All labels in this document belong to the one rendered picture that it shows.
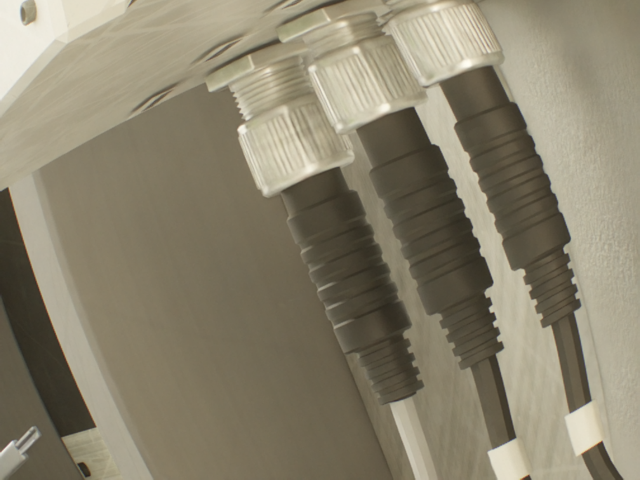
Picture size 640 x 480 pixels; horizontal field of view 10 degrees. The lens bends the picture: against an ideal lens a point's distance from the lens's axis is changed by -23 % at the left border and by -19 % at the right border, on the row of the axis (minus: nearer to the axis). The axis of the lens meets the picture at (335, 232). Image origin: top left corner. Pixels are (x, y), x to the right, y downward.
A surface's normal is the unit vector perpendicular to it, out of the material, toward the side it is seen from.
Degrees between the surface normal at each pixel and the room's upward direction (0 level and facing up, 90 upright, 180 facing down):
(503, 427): 51
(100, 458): 27
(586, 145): 90
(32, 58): 90
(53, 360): 44
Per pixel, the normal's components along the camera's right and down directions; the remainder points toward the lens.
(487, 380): -0.02, 0.03
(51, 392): 0.32, -0.18
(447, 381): -0.86, 0.35
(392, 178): -0.46, 0.16
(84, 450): 0.22, -0.43
